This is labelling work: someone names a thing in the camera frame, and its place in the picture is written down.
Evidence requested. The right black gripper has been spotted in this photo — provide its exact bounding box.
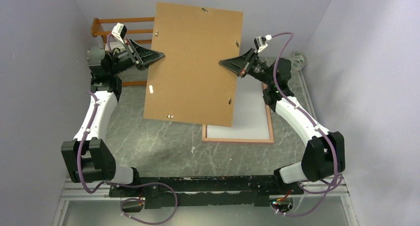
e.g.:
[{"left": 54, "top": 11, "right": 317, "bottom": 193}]
[{"left": 219, "top": 48, "right": 274, "bottom": 87}]

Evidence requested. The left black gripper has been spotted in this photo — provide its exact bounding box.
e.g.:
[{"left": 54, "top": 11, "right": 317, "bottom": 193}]
[{"left": 108, "top": 38, "right": 164, "bottom": 76}]

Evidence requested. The mountain landscape photo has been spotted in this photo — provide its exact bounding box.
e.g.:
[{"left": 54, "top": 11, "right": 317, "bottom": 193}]
[{"left": 206, "top": 83, "right": 270, "bottom": 140}]

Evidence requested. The brown backing board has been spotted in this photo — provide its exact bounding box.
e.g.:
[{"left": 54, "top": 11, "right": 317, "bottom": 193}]
[{"left": 144, "top": 2, "right": 243, "bottom": 127}]

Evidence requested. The pink picture frame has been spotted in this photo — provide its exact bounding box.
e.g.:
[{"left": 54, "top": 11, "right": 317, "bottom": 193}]
[{"left": 202, "top": 82, "right": 275, "bottom": 144}]

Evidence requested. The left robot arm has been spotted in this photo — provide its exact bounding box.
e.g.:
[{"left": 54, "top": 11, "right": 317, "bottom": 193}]
[{"left": 61, "top": 39, "right": 165, "bottom": 196}]

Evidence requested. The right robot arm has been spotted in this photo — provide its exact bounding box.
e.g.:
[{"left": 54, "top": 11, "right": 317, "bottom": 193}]
[{"left": 219, "top": 49, "right": 345, "bottom": 194}]

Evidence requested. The white green cardboard box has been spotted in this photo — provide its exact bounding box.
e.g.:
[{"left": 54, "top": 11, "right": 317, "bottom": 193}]
[{"left": 105, "top": 41, "right": 125, "bottom": 51}]

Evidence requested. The wooden shelf rack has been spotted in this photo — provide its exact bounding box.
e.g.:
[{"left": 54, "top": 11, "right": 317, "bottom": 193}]
[{"left": 91, "top": 17, "right": 157, "bottom": 87}]

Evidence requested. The clear tape roll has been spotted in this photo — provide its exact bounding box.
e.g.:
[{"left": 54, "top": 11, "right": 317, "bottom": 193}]
[{"left": 290, "top": 52, "right": 308, "bottom": 71}]

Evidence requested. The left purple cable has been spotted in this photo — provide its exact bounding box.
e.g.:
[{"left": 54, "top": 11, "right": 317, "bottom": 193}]
[{"left": 76, "top": 34, "right": 178, "bottom": 225}]

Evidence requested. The purple cable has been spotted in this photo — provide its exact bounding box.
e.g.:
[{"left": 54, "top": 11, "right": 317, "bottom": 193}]
[
  {"left": 76, "top": 34, "right": 178, "bottom": 225},
  {"left": 270, "top": 31, "right": 344, "bottom": 218}
]

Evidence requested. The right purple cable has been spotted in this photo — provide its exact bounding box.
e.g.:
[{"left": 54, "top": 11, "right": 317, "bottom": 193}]
[{"left": 270, "top": 31, "right": 344, "bottom": 218}]

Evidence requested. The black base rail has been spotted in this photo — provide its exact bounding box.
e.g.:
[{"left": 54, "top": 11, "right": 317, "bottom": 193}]
[{"left": 109, "top": 174, "right": 303, "bottom": 209}]

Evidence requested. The aluminium extrusion frame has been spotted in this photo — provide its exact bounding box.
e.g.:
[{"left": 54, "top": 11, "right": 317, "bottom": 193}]
[{"left": 52, "top": 175, "right": 359, "bottom": 226}]

